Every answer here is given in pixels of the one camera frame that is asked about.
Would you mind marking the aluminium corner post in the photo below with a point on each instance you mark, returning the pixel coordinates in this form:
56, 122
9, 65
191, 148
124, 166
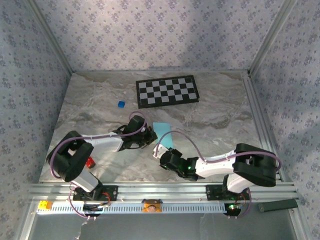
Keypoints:
50, 37
272, 37

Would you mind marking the black controller board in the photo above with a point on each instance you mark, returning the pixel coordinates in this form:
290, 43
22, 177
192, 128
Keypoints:
233, 208
91, 208

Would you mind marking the orange cartoon face toy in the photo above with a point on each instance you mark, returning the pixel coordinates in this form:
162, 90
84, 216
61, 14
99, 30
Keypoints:
152, 207

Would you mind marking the flat black bar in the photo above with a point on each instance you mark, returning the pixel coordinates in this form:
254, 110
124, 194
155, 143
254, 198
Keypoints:
277, 205

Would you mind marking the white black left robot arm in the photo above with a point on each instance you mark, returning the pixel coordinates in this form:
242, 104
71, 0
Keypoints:
105, 143

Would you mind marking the yellow toy brick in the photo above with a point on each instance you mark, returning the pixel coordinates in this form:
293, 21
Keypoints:
45, 205

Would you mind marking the aluminium side rail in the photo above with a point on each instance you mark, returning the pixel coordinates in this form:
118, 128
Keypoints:
252, 100

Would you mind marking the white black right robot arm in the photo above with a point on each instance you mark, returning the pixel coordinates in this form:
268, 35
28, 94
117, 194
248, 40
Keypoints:
215, 165

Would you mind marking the light blue paper sheet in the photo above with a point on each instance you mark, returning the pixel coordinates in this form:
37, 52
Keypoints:
162, 130

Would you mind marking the black white checkerboard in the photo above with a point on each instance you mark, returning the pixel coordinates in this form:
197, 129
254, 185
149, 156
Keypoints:
167, 92

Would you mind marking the aluminium mounting rail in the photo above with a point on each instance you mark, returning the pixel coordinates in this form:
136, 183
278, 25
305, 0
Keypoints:
162, 191

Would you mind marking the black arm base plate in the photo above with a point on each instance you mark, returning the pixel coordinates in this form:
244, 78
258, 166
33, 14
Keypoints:
212, 192
112, 192

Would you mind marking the small blue cube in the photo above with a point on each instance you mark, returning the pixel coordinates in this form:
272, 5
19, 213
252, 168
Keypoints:
121, 104

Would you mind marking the red glitter tube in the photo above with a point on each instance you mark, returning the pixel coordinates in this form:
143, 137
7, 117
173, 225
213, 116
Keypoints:
90, 163

